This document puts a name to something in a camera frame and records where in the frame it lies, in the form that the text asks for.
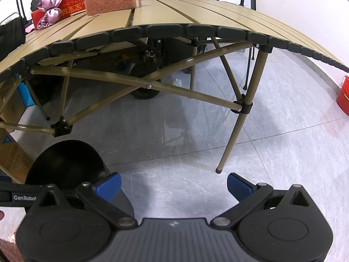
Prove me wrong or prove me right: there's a black sock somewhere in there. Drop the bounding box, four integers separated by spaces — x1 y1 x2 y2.
1 17 26 55

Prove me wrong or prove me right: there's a black round trash bin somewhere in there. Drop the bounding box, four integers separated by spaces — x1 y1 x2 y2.
25 140 134 216

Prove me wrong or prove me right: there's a cardboard box with green liner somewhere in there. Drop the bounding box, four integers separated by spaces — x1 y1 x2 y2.
0 128 34 184

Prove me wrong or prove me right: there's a red bucket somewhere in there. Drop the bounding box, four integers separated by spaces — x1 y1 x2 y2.
336 75 349 115

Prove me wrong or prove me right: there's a tan folding slat table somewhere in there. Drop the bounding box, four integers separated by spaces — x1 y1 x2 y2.
1 0 348 173

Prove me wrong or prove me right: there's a red cardboard fruit box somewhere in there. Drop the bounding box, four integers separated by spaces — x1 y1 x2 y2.
31 0 86 30

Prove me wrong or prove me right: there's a pink satin scrunchie cloth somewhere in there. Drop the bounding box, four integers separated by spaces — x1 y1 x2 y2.
36 0 62 30

